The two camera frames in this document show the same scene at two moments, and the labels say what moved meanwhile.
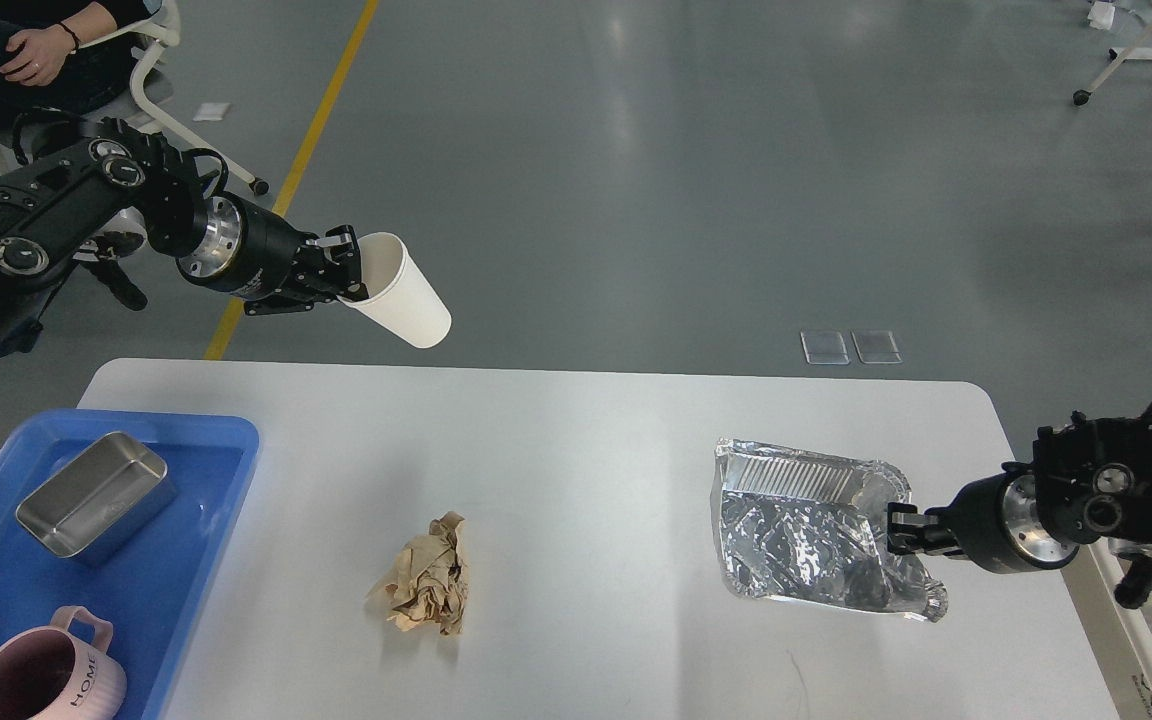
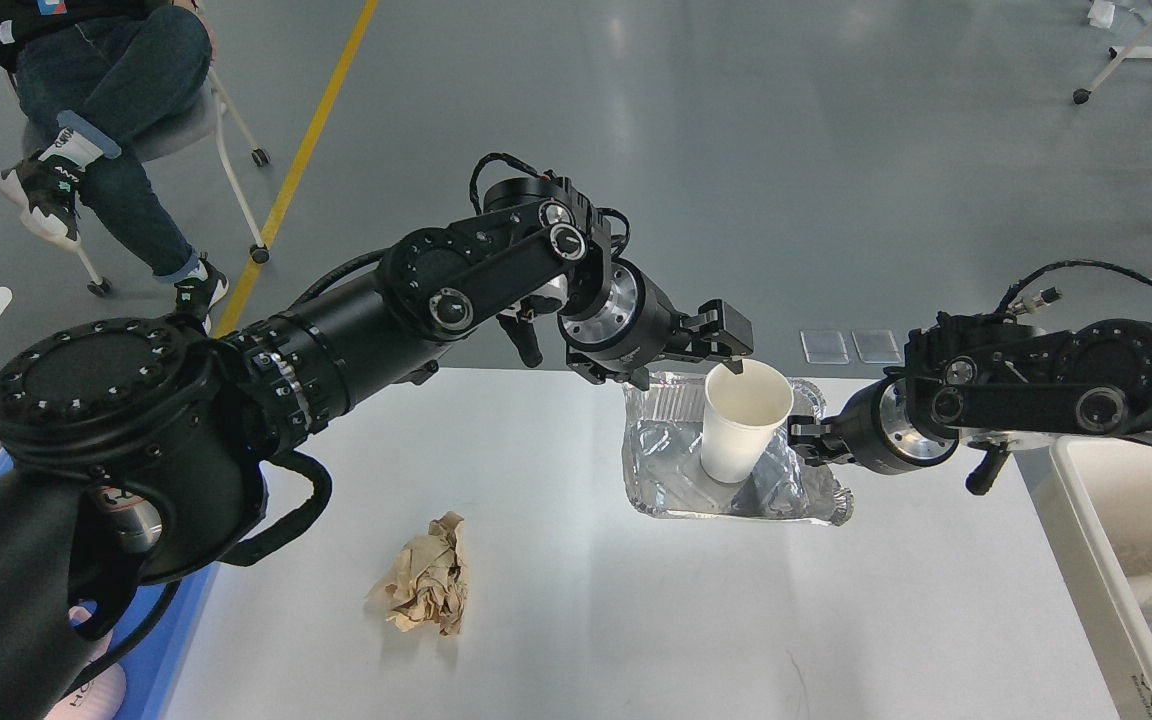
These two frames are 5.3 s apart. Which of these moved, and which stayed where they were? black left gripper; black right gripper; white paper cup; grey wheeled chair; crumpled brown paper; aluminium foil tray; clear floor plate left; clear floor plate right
Moved: white paper cup; grey wheeled chair; black left gripper; black right gripper; aluminium foil tray
Stayed: clear floor plate right; clear floor plate left; crumpled brown paper
